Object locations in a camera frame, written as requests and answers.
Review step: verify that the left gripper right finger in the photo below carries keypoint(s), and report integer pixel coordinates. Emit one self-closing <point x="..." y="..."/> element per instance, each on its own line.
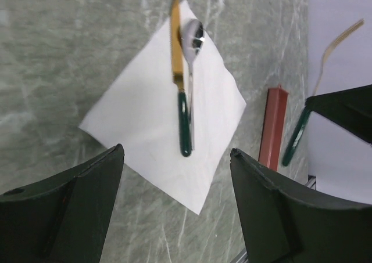
<point x="285" y="221"/>

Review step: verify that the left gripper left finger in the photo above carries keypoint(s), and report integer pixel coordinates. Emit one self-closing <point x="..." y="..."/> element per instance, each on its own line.
<point x="63" y="218"/>

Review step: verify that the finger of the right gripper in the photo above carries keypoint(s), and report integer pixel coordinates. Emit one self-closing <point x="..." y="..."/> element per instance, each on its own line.
<point x="350" y="109"/>

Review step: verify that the white paper napkin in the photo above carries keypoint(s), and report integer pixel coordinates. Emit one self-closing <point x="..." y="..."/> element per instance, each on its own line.
<point x="139" y="111"/>

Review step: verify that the gold knife green handle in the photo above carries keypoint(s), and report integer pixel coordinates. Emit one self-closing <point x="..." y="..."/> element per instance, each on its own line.
<point x="178" y="78"/>

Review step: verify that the silver spoon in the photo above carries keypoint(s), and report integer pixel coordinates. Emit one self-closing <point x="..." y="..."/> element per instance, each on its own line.
<point x="192" y="38"/>

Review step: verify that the brown utensil tray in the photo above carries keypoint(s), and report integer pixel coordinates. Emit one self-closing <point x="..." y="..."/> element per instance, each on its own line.
<point x="273" y="126"/>

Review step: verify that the right side aluminium rail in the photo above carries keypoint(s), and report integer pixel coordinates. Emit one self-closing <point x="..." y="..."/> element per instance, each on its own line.
<point x="311" y="182"/>

